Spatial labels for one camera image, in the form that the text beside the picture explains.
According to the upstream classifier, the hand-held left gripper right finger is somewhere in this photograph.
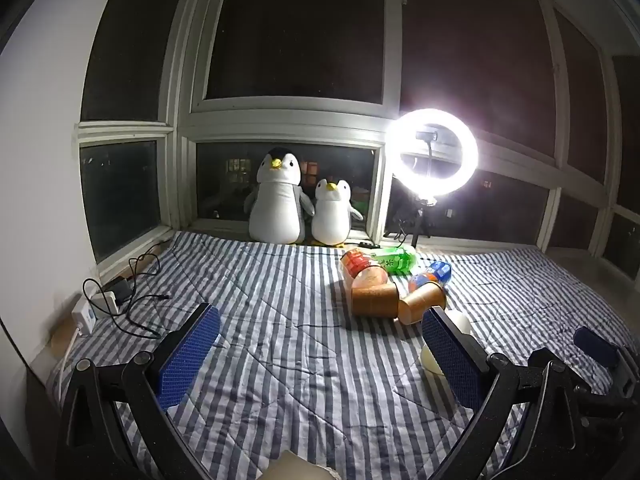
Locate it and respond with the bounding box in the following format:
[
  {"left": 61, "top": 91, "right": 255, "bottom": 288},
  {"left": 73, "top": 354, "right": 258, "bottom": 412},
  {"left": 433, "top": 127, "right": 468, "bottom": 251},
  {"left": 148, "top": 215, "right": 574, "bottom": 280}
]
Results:
[{"left": 421, "top": 306, "right": 589, "bottom": 480}]

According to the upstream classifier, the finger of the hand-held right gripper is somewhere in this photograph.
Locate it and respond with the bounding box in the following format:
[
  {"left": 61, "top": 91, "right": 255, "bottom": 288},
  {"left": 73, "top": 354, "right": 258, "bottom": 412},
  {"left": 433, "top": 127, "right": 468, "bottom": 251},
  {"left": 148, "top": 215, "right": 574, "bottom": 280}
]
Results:
[{"left": 573, "top": 326, "right": 621, "bottom": 370}]

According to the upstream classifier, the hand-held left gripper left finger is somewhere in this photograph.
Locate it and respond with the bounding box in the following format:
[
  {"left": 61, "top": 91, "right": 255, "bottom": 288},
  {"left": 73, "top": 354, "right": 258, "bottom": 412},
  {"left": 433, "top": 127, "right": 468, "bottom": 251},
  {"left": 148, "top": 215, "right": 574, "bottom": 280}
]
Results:
[{"left": 55, "top": 302, "right": 221, "bottom": 480}]

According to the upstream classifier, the white cup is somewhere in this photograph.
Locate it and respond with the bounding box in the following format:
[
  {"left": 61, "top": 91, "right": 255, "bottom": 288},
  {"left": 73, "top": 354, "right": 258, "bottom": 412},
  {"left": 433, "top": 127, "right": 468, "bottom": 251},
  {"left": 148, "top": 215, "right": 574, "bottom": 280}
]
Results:
[{"left": 419, "top": 309, "right": 474, "bottom": 377}]

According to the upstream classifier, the brown paper cup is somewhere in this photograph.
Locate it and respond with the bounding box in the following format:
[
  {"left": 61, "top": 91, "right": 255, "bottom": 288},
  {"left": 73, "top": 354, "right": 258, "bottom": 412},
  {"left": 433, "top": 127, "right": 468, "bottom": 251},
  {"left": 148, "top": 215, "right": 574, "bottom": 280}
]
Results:
[
  {"left": 350, "top": 282, "right": 401, "bottom": 317},
  {"left": 397, "top": 282, "right": 448, "bottom": 324}
]

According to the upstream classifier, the blue orange plastic bottle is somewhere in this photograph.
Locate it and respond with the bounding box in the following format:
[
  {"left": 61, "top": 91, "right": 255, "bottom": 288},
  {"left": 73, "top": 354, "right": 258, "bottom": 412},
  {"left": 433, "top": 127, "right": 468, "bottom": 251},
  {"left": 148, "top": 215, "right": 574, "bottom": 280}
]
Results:
[{"left": 407, "top": 261, "right": 453, "bottom": 294}]

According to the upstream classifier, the black charger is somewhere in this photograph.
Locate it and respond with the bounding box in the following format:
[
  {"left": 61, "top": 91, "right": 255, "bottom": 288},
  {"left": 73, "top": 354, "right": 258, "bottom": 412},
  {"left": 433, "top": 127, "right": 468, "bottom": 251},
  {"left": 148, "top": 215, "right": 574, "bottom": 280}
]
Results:
[{"left": 102, "top": 277, "right": 134, "bottom": 304}]

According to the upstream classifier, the white power strip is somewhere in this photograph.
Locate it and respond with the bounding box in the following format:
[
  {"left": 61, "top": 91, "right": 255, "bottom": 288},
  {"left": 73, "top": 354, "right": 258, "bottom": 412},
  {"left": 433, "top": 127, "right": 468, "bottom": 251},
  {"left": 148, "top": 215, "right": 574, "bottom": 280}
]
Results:
[{"left": 71, "top": 290, "right": 121, "bottom": 336}]

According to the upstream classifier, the striped blanket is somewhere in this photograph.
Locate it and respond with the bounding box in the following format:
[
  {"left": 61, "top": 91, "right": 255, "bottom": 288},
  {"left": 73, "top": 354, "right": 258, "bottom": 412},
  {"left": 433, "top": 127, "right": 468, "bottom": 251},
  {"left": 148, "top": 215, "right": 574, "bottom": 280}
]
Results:
[{"left": 47, "top": 230, "right": 640, "bottom": 480}]

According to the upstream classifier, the green plastic bottle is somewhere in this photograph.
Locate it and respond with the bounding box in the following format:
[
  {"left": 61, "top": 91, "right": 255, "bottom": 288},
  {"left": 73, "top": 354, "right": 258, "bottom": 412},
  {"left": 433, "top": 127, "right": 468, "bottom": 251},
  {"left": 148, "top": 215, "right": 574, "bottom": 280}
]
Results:
[{"left": 370, "top": 245, "right": 418, "bottom": 276}]

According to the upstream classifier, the black tripod stand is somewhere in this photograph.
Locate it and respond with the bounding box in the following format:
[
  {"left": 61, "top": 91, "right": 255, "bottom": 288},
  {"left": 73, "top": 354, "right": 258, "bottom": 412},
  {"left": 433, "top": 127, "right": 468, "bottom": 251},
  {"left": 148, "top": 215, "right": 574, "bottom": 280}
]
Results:
[{"left": 395, "top": 194, "right": 434, "bottom": 252}]

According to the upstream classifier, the beige cloth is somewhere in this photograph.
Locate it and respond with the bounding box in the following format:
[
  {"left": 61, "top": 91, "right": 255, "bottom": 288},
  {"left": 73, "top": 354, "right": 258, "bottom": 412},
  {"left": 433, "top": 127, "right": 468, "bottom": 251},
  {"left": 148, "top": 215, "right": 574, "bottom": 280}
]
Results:
[{"left": 260, "top": 450, "right": 347, "bottom": 480}]

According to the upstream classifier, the large penguin plush toy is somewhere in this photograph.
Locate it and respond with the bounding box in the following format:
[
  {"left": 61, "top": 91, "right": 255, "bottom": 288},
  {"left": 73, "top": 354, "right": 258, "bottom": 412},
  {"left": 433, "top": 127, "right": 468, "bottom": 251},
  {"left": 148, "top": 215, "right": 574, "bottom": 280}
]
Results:
[{"left": 243, "top": 147, "right": 316, "bottom": 246}]

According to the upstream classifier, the small penguin plush toy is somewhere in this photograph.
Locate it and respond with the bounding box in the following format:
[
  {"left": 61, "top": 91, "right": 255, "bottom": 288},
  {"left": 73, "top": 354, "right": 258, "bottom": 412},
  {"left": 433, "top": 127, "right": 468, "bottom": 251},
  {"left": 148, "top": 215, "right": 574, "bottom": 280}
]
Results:
[{"left": 311, "top": 178, "right": 364, "bottom": 247}]

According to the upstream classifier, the black cable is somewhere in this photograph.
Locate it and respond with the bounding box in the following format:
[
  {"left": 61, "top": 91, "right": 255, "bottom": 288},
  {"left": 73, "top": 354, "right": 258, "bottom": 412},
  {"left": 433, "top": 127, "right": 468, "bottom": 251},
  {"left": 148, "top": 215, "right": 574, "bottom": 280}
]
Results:
[{"left": 82, "top": 252, "right": 170, "bottom": 339}]

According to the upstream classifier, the ring light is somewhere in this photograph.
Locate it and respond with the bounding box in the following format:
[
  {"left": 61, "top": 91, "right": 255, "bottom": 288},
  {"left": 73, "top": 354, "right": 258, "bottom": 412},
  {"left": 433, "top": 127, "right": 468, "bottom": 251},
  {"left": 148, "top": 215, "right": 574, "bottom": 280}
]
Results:
[{"left": 387, "top": 108, "right": 480, "bottom": 197}]

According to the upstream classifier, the white window frame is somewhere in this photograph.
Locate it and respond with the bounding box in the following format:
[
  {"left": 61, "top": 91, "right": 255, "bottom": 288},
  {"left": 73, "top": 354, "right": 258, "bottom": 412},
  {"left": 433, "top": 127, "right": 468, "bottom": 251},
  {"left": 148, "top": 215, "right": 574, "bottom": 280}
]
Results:
[{"left": 74, "top": 0, "right": 640, "bottom": 281}]

